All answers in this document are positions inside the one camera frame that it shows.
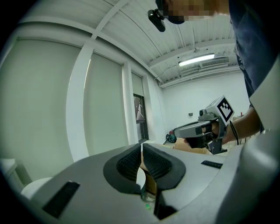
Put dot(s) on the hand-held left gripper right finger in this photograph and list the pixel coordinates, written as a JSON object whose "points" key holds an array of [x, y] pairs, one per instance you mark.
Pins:
{"points": [[192, 175]]}

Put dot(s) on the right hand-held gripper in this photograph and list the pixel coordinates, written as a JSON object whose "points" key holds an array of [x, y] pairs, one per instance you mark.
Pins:
{"points": [[224, 109]]}

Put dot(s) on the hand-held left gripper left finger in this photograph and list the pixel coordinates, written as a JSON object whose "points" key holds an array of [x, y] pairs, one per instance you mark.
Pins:
{"points": [[92, 186]]}

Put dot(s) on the white bathtub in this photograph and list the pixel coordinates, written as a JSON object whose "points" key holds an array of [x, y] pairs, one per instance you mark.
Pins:
{"points": [[35, 187]]}

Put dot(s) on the person's right forearm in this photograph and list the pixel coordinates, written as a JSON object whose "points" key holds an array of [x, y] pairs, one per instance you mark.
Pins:
{"points": [[245, 124]]}

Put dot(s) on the person's right hand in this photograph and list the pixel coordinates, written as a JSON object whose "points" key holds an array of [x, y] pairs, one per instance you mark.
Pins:
{"points": [[214, 130]]}

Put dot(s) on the red fire extinguisher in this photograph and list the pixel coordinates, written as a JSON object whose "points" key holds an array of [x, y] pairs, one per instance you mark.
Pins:
{"points": [[172, 131]]}

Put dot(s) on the cardboard box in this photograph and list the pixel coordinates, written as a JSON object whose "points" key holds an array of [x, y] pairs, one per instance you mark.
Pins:
{"points": [[181, 146]]}

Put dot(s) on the black wrist band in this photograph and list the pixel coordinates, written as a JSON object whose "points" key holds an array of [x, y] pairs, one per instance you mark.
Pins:
{"points": [[235, 131]]}

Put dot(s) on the dark framed window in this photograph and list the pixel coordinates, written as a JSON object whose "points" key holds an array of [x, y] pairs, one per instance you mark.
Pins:
{"points": [[140, 113]]}

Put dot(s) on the narrow grey roller blind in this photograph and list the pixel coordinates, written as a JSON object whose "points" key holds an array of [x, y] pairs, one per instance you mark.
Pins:
{"points": [[137, 84]]}

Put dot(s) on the long ceiling light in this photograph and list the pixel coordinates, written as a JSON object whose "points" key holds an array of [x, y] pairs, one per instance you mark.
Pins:
{"points": [[195, 59]]}

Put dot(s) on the white air vent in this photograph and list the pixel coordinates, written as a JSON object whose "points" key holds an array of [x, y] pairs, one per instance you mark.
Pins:
{"points": [[215, 62]]}

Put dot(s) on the medium grey roller blind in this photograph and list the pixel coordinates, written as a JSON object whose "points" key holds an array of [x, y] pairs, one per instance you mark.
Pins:
{"points": [[105, 105]]}

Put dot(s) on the white shelf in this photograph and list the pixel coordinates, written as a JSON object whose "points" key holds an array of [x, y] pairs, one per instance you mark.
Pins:
{"points": [[11, 172]]}

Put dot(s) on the wide grey roller blind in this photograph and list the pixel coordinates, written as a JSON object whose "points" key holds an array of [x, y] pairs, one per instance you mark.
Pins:
{"points": [[37, 105]]}

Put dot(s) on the person's dark blue shirt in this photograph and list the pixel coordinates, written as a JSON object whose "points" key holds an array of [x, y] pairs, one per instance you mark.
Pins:
{"points": [[247, 43]]}

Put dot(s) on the person's head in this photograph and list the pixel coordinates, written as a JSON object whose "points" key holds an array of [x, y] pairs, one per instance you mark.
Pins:
{"points": [[192, 11]]}

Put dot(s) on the black head camera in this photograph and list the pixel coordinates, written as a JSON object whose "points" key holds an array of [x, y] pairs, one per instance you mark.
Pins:
{"points": [[157, 19]]}

